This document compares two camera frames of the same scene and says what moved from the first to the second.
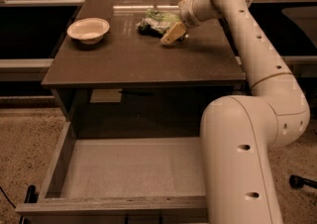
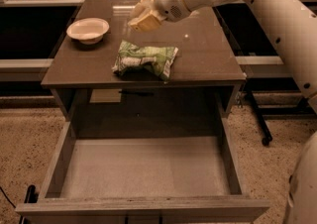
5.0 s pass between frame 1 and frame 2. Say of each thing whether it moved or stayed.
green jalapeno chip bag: moved
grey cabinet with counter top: stayed
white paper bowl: stayed
